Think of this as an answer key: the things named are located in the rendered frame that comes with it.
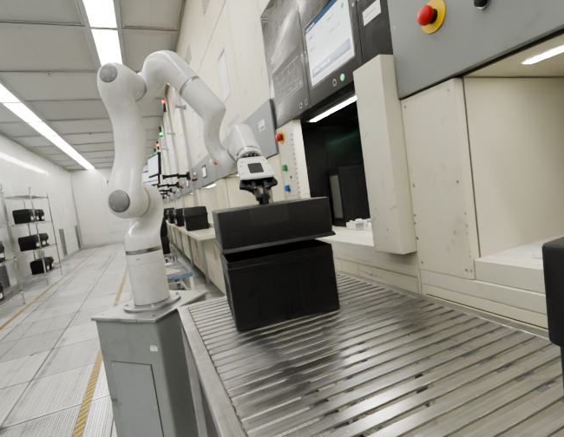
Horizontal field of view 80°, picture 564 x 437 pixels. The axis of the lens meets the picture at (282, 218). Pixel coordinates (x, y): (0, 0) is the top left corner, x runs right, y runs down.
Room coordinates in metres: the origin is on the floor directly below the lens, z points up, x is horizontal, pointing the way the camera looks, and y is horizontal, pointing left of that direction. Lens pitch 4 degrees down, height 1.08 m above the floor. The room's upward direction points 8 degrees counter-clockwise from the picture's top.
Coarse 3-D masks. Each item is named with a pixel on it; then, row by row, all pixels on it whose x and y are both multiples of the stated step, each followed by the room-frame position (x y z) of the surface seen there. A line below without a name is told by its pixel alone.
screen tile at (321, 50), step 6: (318, 24) 1.24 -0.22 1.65; (324, 24) 1.21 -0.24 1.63; (318, 30) 1.25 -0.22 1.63; (324, 30) 1.22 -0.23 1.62; (312, 36) 1.29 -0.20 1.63; (318, 36) 1.25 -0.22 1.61; (324, 36) 1.22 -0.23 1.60; (312, 42) 1.30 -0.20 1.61; (324, 42) 1.23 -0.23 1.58; (318, 48) 1.26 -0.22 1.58; (324, 48) 1.23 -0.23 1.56; (312, 54) 1.31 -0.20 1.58; (318, 54) 1.27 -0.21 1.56; (324, 54) 1.23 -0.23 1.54; (312, 60) 1.31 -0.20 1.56
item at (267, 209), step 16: (240, 208) 0.86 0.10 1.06; (256, 208) 0.82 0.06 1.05; (272, 208) 0.83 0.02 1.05; (288, 208) 0.84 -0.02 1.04; (304, 208) 0.85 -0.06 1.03; (320, 208) 0.86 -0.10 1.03; (224, 224) 0.80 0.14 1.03; (240, 224) 0.81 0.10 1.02; (256, 224) 0.82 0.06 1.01; (272, 224) 0.83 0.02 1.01; (288, 224) 0.84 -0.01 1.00; (304, 224) 0.84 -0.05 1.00; (320, 224) 0.86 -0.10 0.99; (224, 240) 0.80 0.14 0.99; (240, 240) 0.81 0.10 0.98; (256, 240) 0.81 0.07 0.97; (272, 240) 0.82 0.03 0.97; (288, 240) 0.83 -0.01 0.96; (304, 240) 0.84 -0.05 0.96
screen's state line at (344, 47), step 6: (348, 42) 1.10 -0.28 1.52; (342, 48) 1.13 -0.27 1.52; (348, 48) 1.10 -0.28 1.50; (330, 54) 1.20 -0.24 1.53; (336, 54) 1.17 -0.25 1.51; (342, 54) 1.13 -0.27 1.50; (324, 60) 1.24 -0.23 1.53; (330, 60) 1.20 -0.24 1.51; (318, 66) 1.28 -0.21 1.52; (324, 66) 1.24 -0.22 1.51; (312, 72) 1.32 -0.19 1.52; (318, 72) 1.28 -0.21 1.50
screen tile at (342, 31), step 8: (344, 0) 1.09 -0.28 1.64; (336, 8) 1.14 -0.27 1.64; (344, 8) 1.09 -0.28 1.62; (328, 16) 1.18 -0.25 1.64; (336, 16) 1.14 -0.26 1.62; (344, 16) 1.10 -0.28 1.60; (328, 24) 1.19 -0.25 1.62; (344, 24) 1.10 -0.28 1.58; (336, 32) 1.15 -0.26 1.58; (344, 32) 1.11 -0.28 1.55; (328, 40) 1.20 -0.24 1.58; (336, 40) 1.16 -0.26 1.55
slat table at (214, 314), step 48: (384, 288) 0.99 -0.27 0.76; (192, 336) 0.81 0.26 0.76; (240, 336) 0.77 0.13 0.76; (288, 336) 0.74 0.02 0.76; (384, 336) 0.67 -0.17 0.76; (432, 336) 0.64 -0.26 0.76; (528, 336) 0.59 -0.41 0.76; (192, 384) 1.05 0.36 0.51; (240, 384) 0.57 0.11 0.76; (288, 384) 0.55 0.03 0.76; (336, 384) 0.53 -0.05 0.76; (384, 384) 0.51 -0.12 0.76; (480, 384) 0.48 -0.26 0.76; (528, 384) 0.46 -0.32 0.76; (240, 432) 0.45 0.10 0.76; (336, 432) 0.42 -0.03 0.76; (384, 432) 0.41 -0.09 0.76; (432, 432) 0.40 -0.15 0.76; (480, 432) 0.39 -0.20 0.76; (528, 432) 0.38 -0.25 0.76
